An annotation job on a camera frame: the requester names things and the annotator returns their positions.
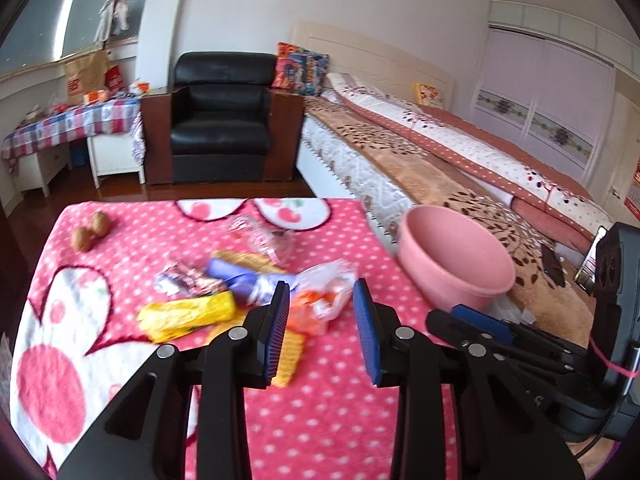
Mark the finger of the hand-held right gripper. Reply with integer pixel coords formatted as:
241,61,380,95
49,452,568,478
450,304,599,362
425,308,597,397

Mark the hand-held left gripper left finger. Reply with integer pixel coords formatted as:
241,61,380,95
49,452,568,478
57,281,291,480

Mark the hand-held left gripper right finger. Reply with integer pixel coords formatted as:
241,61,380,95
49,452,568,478
352,279,586,480

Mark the yellow ridged wrapper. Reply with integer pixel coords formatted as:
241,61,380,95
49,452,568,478
270,330,306,388

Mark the orange snack packet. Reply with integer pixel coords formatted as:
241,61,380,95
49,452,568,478
290,290,341,336

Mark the clear plastic bag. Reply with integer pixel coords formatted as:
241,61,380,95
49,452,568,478
292,259,358,321

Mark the purple snack packet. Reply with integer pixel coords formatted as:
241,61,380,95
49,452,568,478
207,257,301,308

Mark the pink plastic basin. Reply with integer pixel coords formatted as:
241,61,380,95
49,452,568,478
396,205,517,311

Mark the yellow snack packet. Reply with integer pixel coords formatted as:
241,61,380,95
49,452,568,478
137,290,237,345

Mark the clear plastic wrapper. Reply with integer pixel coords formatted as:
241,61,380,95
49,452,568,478
227,214,296,267

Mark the silver pink foil wrapper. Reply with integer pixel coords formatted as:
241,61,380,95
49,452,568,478
152,259,228,301

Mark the black smartphone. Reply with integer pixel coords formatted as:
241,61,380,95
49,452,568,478
542,247,568,288

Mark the pink folded quilt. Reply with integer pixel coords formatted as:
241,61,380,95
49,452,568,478
510,195,601,256

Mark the red paper decoration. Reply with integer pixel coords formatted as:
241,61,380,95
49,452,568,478
625,160,640,221

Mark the pink polka dot blanket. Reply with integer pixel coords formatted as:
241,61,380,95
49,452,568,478
10,197,461,480

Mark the white quilted mattress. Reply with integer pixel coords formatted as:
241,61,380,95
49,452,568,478
297,120,416,256

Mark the brown leaf pattern blanket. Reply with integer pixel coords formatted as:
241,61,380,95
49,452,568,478
305,97,601,356

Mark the white pink dotted quilt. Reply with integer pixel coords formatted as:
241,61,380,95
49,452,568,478
325,72,613,233

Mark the white wardrobe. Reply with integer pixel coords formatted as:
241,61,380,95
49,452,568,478
470,0,621,186

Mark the black leather armchair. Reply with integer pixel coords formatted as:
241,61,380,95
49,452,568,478
141,51,306,186

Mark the yellow floral pillow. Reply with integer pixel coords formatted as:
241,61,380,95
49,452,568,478
412,82,445,109

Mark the white desk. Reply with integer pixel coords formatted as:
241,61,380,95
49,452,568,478
12,130,146,198

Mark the colourful patterned pillow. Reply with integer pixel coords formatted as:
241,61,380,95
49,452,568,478
271,42,330,97

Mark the cream bed headboard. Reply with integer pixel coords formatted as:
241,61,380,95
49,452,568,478
291,21,455,108

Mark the plaid tablecloth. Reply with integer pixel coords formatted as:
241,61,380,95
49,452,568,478
0,97,143,176

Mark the brown paper bag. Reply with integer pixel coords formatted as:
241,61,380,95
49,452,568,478
62,50,111,106

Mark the large window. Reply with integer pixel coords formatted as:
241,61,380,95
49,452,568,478
0,0,151,61

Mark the pink cord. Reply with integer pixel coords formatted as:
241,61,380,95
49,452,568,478
589,337,637,377

